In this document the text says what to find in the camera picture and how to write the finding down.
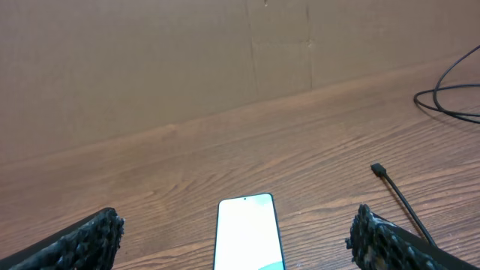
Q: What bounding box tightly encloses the Samsung Galaxy smartphone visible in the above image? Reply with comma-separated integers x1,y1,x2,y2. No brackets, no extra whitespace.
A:
213,193,287,270

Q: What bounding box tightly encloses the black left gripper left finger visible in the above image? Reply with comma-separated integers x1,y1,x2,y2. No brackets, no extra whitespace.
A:
1,207,125,270

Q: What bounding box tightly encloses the black USB charging cable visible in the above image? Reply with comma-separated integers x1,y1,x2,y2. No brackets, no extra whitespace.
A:
370,44,480,248

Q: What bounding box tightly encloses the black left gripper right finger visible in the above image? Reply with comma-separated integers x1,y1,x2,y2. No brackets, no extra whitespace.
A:
345,204,479,270

